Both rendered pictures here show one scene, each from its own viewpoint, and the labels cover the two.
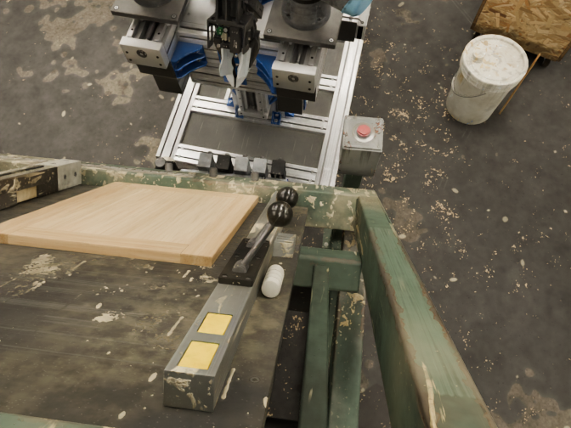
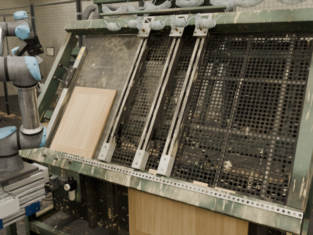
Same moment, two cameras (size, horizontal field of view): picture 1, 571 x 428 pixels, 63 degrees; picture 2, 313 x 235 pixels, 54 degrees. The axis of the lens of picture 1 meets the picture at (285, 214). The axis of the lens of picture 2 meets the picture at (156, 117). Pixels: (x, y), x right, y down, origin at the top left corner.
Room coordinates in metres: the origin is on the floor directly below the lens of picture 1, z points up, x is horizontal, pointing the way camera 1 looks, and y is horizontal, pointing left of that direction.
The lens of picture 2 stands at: (2.47, 1.68, 1.71)
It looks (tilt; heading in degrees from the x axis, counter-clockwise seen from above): 14 degrees down; 200
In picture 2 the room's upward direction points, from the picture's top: straight up
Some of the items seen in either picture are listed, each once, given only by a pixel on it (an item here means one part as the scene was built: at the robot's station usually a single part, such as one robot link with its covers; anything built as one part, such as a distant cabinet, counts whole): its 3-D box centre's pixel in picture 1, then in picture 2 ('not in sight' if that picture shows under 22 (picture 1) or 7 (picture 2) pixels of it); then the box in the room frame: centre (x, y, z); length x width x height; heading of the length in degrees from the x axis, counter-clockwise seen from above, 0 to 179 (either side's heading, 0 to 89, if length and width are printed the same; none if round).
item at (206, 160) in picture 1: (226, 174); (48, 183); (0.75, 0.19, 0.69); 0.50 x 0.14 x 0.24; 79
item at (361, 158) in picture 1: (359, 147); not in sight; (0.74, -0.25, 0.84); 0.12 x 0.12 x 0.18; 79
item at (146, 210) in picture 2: not in sight; (181, 218); (0.61, 1.19, 0.53); 0.90 x 0.02 x 0.55; 79
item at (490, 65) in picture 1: (487, 77); not in sight; (1.42, -1.04, 0.24); 0.32 x 0.30 x 0.47; 74
